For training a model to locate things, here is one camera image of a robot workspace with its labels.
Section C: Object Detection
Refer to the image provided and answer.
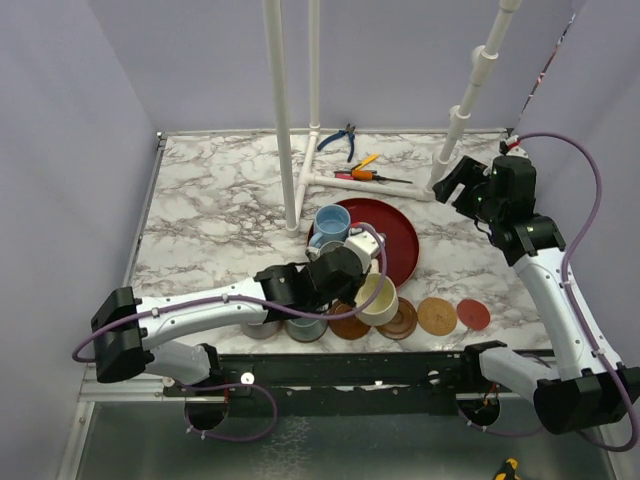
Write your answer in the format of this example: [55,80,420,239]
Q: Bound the blue handled pliers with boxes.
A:
[317,122,357,163]

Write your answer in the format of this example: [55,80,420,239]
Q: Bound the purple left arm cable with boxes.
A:
[70,221,389,363]

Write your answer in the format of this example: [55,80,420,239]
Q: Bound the yellow utility knife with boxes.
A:
[351,154,379,173]

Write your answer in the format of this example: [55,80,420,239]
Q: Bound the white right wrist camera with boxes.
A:
[499,135,529,158]

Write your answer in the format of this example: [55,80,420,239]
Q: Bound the woven rattan coaster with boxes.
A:
[417,297,458,336]

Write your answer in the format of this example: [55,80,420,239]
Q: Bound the yellow black tool handle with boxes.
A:
[493,458,520,480]

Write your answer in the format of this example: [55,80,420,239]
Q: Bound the cream yellow mug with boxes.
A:
[355,273,399,327]

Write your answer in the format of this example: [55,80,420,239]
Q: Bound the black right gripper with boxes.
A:
[432,155,502,225]

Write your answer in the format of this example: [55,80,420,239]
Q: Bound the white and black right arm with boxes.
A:
[433,156,639,435]

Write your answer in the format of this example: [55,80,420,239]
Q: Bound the orange handled screwdriver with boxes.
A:
[350,170,412,184]

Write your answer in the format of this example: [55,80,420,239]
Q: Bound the lilac mug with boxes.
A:
[240,322,281,340]

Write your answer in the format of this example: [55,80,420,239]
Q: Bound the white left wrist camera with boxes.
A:
[343,226,380,273]

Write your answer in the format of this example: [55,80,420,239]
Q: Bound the dark red round tray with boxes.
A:
[338,198,420,288]

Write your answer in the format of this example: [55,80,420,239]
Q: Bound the black metal base rail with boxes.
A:
[99,349,521,417]

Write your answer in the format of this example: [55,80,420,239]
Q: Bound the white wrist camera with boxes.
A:
[499,135,529,158]
[343,226,380,273]

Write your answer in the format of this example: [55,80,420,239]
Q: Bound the aluminium table edge strip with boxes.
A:
[116,131,168,290]

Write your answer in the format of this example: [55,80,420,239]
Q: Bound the light blue mug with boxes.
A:
[308,204,351,249]

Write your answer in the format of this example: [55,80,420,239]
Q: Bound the brown wooden coaster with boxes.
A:
[376,297,418,340]
[328,301,371,341]

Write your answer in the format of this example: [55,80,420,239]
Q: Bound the ribbed grey cup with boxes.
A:
[305,240,344,261]

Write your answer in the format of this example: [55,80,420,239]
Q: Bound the dark green mug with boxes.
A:
[284,318,328,343]

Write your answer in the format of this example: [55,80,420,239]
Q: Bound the thin red round coaster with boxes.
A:
[456,298,491,331]

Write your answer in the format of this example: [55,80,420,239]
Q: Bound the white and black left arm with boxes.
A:
[90,246,371,395]

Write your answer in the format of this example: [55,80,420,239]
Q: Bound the white PVC pipe frame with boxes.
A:
[262,1,521,237]

